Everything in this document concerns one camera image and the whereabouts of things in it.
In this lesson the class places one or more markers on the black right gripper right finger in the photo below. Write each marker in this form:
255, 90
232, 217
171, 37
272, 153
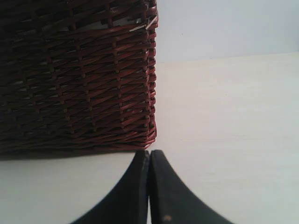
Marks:
171, 201

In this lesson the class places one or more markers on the dark red wicker basket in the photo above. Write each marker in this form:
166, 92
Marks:
77, 76

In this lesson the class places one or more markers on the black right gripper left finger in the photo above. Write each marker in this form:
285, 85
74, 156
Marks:
127, 202

